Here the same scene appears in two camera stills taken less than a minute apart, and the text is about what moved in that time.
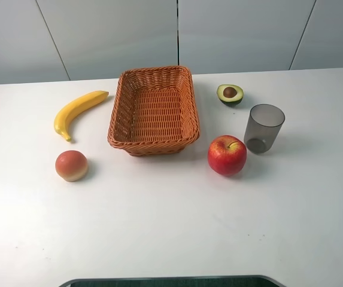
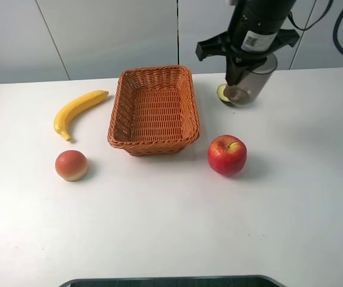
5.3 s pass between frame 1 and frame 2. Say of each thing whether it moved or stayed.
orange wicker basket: stayed
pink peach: stayed
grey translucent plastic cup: moved
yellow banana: stayed
